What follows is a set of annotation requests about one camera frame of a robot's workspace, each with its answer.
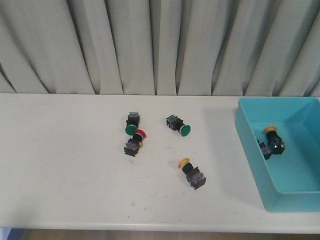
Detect red button front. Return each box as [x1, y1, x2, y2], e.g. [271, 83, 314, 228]
[257, 140, 272, 160]

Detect yellow button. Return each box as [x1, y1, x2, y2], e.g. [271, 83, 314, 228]
[178, 157, 207, 190]
[263, 125, 286, 155]

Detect teal plastic box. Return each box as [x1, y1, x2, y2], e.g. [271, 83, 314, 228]
[235, 97, 320, 213]

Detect green button rear right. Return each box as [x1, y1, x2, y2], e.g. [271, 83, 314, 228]
[166, 114, 191, 137]

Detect green button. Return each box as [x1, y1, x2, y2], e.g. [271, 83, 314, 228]
[125, 112, 140, 136]
[166, 114, 191, 137]

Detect green button rear left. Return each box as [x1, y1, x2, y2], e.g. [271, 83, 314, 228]
[125, 112, 140, 136]

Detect red button lying sideways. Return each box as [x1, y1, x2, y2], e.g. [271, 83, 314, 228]
[124, 128, 147, 157]

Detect yellow button lying front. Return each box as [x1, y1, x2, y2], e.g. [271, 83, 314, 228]
[178, 157, 207, 190]

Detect grey pleated curtain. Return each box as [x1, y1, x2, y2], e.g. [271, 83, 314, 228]
[0, 0, 320, 97]

